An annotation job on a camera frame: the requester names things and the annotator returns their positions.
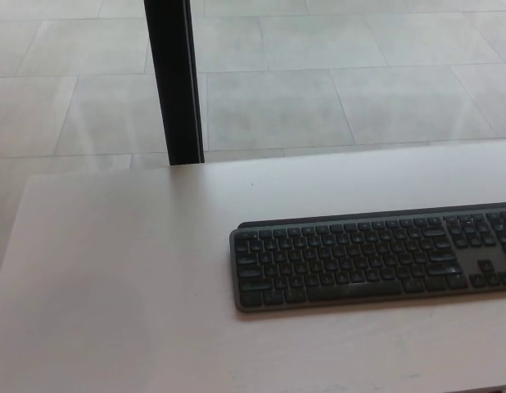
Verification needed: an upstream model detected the black metal post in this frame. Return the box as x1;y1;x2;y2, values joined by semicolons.
143;0;206;166

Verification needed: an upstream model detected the black wireless keyboard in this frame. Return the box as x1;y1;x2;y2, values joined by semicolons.
228;201;506;314

